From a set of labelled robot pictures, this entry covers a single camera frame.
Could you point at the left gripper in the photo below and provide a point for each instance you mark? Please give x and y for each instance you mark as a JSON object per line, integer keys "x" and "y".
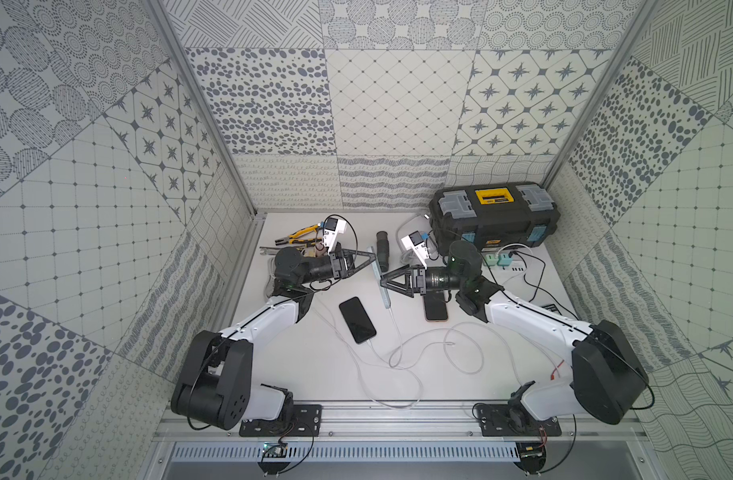
{"x": 346, "y": 264}

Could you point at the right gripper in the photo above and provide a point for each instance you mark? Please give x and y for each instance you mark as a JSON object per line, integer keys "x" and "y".
{"x": 386, "y": 278}

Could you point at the pink case phone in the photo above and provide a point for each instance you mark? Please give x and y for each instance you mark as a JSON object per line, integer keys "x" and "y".
{"x": 434, "y": 305}

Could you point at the blue black phone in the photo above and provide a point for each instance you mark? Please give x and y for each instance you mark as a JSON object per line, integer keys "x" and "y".
{"x": 357, "y": 320}

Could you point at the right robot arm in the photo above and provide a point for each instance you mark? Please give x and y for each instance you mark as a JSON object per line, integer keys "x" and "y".
{"x": 606, "y": 376}

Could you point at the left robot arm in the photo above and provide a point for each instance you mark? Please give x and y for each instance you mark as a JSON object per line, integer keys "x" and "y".
{"x": 215, "y": 385}

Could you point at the black ribbed cylinder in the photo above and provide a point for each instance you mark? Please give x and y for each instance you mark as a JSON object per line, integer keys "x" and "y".
{"x": 382, "y": 251}

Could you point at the yellow black pliers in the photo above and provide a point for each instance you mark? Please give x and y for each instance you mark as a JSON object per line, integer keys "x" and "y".
{"x": 306, "y": 236}

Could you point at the white power strip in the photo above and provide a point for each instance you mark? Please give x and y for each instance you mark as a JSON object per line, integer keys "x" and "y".
{"x": 503, "y": 264}

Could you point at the black deli toolbox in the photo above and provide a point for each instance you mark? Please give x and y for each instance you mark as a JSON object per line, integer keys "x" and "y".
{"x": 491, "y": 216}

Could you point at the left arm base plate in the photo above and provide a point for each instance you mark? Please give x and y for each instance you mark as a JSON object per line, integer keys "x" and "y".
{"x": 298, "y": 420}

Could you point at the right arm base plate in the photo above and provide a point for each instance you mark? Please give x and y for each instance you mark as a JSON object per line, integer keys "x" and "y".
{"x": 501, "y": 420}

